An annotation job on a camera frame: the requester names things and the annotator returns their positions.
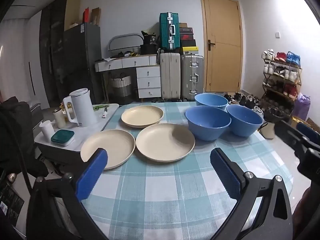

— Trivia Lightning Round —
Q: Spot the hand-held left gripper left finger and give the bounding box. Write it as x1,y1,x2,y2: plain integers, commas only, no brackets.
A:
26,148,108,240

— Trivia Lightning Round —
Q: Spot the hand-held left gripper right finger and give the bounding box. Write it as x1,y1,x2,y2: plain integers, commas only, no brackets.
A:
210,148,293,240

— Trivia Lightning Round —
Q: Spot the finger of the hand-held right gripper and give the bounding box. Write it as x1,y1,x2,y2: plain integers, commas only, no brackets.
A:
274,119,304,152
296,122,320,147

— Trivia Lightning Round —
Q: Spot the cream round plate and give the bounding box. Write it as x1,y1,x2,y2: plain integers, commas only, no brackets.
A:
80,129,136,170
136,123,196,163
121,105,164,129

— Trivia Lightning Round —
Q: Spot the blue bowl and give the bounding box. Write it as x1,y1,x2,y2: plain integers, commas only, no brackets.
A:
185,105,232,141
194,93,229,111
226,104,264,137

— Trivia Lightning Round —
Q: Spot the person's right forearm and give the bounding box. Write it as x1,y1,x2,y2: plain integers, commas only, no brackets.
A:
294,186,320,232

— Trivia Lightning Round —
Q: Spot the patterned cardboard box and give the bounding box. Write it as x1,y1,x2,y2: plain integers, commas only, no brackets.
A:
292,116,316,128

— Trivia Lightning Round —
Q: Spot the purple plastic bag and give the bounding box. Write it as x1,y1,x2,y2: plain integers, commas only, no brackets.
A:
292,94,311,122

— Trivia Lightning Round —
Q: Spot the white side table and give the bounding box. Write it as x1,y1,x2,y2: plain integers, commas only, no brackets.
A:
34,103,120,164

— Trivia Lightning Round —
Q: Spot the metal shoe rack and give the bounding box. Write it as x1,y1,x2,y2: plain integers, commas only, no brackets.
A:
261,50,302,122

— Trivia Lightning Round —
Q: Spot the teal lid food container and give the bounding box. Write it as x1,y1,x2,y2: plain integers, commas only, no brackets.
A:
51,129,75,147

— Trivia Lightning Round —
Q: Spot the cluster of sneakers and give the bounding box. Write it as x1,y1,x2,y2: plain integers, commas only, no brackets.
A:
224,92,263,112

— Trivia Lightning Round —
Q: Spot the teal checked tablecloth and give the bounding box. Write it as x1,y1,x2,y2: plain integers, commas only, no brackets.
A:
80,101,293,240

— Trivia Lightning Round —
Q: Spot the white cup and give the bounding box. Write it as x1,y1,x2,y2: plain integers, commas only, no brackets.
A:
39,120,55,140

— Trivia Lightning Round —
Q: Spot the white electric kettle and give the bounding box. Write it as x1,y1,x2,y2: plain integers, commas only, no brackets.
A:
62,88,98,128

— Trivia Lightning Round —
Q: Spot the dark cloth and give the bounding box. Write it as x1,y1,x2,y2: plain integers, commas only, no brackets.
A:
0,97,49,180

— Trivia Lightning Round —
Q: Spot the dark printed box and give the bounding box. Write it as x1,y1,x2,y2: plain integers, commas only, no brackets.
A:
0,180,25,219

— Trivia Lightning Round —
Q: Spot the wicker laundry basket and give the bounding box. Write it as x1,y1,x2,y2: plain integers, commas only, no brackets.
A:
109,74,132,95

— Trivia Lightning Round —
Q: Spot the silver suitcase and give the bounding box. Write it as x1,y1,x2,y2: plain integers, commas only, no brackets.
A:
180,54,205,101

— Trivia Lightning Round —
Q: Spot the white dresser desk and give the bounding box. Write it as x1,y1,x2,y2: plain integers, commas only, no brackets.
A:
94,55,162,99

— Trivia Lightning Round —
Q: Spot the beige suitcase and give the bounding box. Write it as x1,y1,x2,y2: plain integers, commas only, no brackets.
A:
159,52,181,102

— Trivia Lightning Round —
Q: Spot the dark refrigerator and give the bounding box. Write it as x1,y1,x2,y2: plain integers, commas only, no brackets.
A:
62,22,103,104

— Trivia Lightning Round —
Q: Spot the wooden door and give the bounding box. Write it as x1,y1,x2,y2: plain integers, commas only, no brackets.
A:
199,0,244,93

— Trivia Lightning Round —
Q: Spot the tall dark wardrobe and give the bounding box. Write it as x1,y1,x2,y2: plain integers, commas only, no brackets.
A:
39,0,84,108

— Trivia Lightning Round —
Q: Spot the stack of shoe boxes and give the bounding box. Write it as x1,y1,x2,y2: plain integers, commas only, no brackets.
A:
179,22,199,55

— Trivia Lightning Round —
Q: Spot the black bag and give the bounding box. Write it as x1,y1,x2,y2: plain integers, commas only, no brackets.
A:
140,30,160,55

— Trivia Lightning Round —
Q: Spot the teal suitcase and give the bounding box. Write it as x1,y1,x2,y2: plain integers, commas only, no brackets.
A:
159,12,181,50

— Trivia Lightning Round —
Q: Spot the brown cardboard box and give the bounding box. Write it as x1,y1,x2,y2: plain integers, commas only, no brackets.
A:
90,7,102,25

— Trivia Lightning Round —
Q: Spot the oval grey mirror frame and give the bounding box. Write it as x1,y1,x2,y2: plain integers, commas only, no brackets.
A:
108,33,144,53

